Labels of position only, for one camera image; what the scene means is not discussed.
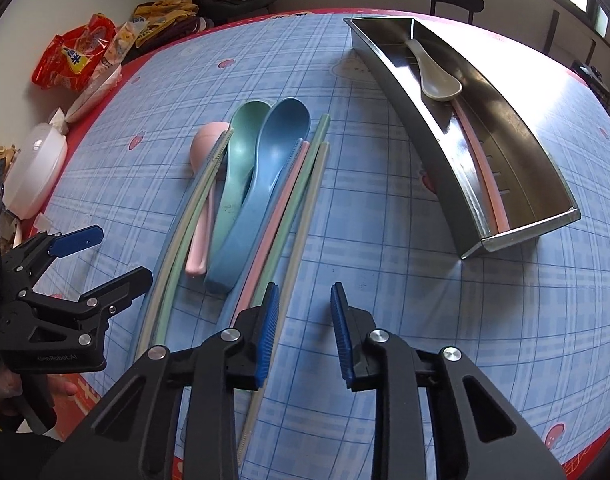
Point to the dark furniture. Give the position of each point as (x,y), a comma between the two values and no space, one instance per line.
(592,82)

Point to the pink plastic spoon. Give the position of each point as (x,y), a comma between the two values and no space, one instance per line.
(205,142)

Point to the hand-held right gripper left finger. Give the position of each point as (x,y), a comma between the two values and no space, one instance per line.
(267,340)

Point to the white plastic spoon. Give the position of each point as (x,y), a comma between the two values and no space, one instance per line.
(440,87)

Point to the blue plaid tablecloth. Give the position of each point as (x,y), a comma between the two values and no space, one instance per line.
(385,260)

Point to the flat white plastic bag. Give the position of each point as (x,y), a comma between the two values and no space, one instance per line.
(95,95)

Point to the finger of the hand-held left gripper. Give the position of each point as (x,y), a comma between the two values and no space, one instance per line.
(77,241)
(120,290)

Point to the clear snack packet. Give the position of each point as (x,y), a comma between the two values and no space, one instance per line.
(119,42)

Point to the dark grey bag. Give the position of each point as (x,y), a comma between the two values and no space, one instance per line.
(245,5)

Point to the white round lidded container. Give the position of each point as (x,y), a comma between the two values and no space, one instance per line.
(37,165)

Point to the beige chopstick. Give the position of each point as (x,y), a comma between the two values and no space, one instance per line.
(147,330)
(310,200)

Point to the pink chopstick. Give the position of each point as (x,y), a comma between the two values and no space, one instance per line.
(485,180)
(280,225)

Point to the blue plastic spoon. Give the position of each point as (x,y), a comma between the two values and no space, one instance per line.
(282,125)

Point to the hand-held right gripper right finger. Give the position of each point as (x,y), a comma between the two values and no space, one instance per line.
(342,340)

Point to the yellow snack packets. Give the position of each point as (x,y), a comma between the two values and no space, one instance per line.
(162,12)

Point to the long metal tray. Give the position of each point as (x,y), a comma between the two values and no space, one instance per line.
(515,125)

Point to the white tissue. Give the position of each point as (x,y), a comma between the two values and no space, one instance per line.
(57,120)

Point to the dark maroon cloth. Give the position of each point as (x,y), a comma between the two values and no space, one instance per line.
(185,27)

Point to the red snack bag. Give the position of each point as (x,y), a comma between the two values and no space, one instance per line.
(75,55)

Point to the green plastic spoon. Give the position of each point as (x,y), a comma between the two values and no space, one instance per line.
(245,125)

